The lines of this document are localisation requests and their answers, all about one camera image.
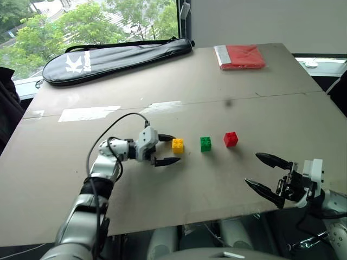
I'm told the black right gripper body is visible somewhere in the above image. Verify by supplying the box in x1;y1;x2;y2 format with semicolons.
275;161;312;203

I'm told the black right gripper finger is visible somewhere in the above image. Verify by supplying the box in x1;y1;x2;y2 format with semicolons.
244;177;286;209
255;152;294;170

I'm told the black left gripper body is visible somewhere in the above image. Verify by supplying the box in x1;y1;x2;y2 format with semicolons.
146;134;163;166

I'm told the yellow toy brick cube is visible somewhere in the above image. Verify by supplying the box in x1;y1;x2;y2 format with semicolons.
171;138;185;154

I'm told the green toy brick cube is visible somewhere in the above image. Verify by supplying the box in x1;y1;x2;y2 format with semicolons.
200;136;213;153

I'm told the red toy brick cube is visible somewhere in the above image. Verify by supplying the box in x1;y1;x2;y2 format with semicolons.
223;131;239;148

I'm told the grey rounded robot leg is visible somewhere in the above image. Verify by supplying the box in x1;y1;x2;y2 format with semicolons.
219;218;255;250
146;226;179;260

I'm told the grey robot torso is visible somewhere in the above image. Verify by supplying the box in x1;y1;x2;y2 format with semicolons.
173;245;274;260

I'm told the black chair with white stripe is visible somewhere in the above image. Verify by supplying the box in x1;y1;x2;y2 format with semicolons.
325;75;347;119

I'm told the black racket bag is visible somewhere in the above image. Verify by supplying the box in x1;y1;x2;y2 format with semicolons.
35;37;195;88

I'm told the red cloth in plastic wrap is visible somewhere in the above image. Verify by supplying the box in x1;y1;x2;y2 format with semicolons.
213;44;266;72

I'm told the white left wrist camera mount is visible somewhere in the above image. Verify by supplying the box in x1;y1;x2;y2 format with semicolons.
134;126;159;163

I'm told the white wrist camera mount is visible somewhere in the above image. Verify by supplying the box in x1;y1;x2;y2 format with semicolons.
295;159;326;209
134;126;159;163

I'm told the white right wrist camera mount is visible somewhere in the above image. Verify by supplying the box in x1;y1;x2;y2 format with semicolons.
295;159;326;209

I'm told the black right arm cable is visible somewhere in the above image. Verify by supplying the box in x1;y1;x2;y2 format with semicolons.
287;205;330;250

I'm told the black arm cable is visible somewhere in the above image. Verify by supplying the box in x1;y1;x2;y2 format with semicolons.
287;205;330;250
85;112;151;260

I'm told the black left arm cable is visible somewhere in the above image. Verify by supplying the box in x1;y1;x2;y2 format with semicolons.
85;112;151;260

